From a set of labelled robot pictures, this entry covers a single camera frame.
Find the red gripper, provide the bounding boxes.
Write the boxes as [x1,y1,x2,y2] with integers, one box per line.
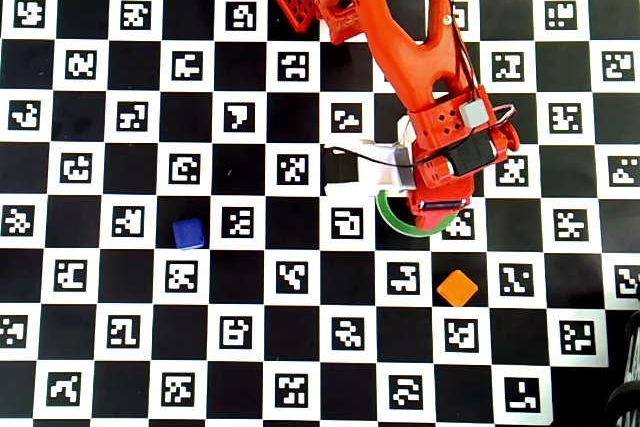
[407,166,476,235]

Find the orange cube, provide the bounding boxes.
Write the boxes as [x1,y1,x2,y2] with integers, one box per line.
[436,269,480,308]

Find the blue cube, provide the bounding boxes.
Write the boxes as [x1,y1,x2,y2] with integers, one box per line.
[172,217,206,252]

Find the grey square block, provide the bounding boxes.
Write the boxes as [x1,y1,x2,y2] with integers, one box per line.
[459,99,489,128]

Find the black stand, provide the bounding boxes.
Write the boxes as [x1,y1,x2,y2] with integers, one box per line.
[604,309,640,427]

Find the black white marker checkerboard mat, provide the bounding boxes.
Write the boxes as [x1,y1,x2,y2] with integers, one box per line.
[0,0,640,422]

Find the green ring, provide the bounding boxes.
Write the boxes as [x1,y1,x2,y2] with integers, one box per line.
[374,189,461,239]

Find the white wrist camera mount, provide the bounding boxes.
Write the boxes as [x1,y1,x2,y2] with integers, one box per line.
[322,116,417,198]

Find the thin black camera cable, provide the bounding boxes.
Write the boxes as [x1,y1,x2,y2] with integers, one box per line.
[322,145,454,169]

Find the arm motor wires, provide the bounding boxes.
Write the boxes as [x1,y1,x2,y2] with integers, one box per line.
[427,0,517,126]

